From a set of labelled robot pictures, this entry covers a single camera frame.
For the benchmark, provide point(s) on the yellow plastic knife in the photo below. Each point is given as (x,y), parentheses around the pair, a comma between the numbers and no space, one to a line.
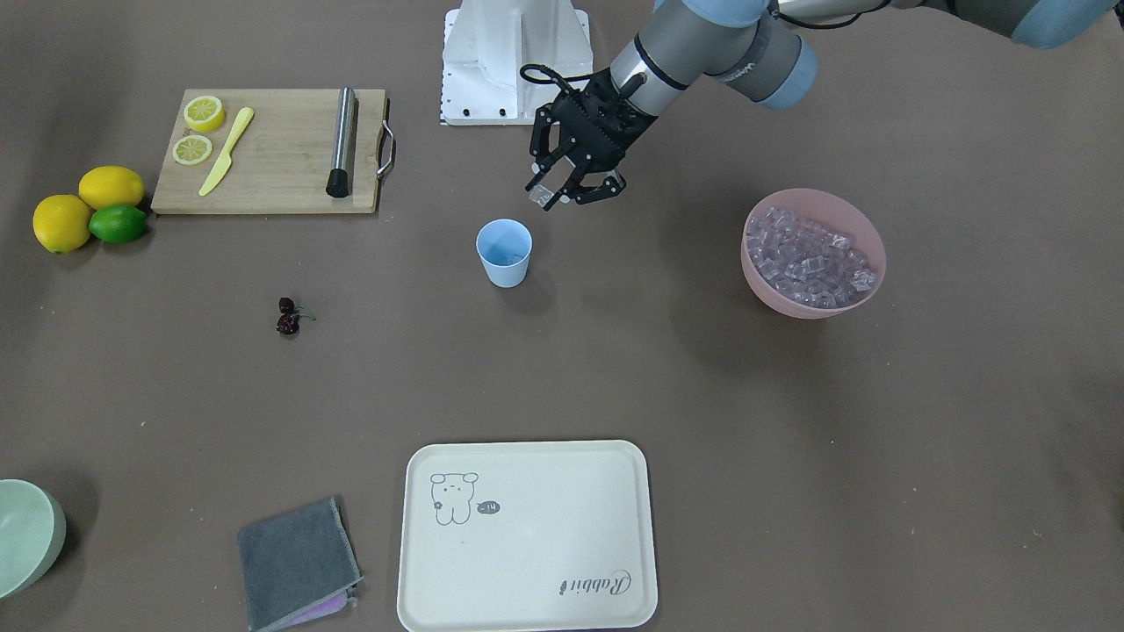
(224,159)

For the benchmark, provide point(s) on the cream rabbit tray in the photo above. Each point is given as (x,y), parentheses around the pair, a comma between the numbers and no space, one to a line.
(527,536)

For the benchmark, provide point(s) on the lemon half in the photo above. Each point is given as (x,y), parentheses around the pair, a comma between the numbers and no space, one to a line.
(192,150)
(204,114)

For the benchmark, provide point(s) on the bamboo cutting board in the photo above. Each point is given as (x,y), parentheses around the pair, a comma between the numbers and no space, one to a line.
(281,163)

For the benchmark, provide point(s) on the yellow lemon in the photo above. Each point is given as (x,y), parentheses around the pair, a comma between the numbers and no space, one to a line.
(111,185)
(61,223)

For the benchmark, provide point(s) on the green lime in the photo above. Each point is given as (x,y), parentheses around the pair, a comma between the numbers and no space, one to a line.
(119,223)

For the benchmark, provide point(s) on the yellow lemon lower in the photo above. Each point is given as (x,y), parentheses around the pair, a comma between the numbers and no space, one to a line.
(61,223)

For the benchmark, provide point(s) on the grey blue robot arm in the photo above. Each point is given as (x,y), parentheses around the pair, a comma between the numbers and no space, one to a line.
(756,48)

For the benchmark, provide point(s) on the pink bowl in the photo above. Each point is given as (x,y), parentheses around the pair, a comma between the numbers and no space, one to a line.
(834,211)

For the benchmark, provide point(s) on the grey folded cloth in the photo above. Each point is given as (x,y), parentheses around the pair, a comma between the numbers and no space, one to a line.
(297,566)

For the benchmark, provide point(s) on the mint green bowl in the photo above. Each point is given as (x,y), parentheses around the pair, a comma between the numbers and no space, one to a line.
(33,530)

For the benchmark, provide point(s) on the dark red cherries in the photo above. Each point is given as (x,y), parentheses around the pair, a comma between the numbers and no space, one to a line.
(290,315)

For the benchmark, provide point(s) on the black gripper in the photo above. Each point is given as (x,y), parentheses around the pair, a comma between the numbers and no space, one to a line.
(557,121)

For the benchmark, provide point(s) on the light blue plastic cup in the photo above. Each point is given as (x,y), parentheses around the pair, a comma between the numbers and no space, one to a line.
(504,247)

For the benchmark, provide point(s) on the steel muddler black tip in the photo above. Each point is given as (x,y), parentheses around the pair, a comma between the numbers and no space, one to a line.
(339,179)

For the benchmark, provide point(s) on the lemon half upper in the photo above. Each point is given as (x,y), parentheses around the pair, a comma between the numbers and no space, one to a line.
(204,114)

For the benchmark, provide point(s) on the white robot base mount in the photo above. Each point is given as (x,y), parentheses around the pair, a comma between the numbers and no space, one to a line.
(486,43)

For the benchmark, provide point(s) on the lemon half lower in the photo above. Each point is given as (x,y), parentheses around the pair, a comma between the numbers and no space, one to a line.
(192,150)

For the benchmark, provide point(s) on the pile of clear ice cubes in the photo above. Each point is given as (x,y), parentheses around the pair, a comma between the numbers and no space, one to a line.
(808,263)

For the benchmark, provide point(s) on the yellow lemon upper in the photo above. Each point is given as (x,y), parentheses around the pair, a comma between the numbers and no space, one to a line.
(111,185)

